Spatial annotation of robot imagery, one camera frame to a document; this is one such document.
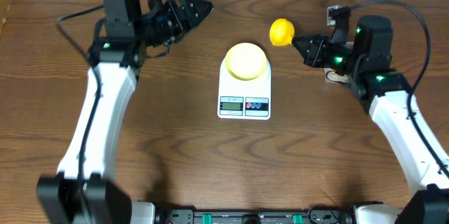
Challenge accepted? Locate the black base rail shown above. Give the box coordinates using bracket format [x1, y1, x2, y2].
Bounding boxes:
[154, 206, 356, 224]

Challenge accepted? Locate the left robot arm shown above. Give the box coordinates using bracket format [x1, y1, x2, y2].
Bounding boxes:
[36, 0, 213, 223]

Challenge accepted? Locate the yellow bowl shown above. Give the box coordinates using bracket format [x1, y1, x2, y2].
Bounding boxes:
[224, 43, 268, 81]

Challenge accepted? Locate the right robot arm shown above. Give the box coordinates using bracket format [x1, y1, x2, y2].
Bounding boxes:
[292, 15, 448, 223]

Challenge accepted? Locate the yellow measuring scoop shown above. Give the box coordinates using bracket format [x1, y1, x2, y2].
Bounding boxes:
[269, 18, 295, 46]

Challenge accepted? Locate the clear plastic container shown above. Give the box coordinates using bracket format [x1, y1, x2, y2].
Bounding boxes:
[324, 41, 355, 84]

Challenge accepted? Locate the white digital kitchen scale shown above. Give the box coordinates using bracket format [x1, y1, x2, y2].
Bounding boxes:
[217, 59, 272, 120]

